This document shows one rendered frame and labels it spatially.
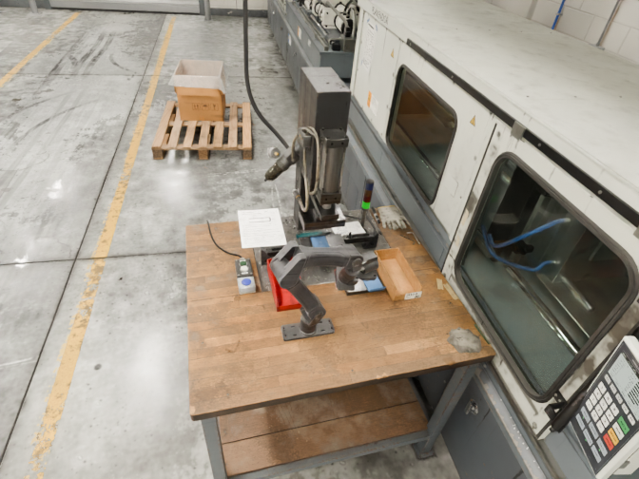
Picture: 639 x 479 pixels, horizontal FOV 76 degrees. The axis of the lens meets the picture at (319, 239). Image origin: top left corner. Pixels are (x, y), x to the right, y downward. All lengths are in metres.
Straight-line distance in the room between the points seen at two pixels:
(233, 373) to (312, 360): 0.28
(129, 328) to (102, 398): 0.47
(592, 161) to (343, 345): 0.99
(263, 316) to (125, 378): 1.24
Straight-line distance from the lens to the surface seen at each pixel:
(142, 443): 2.47
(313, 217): 1.73
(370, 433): 2.19
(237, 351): 1.55
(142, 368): 2.70
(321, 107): 1.56
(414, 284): 1.82
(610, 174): 1.32
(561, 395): 1.54
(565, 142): 1.43
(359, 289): 1.75
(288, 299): 1.69
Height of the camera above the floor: 2.17
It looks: 40 degrees down
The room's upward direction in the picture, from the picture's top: 6 degrees clockwise
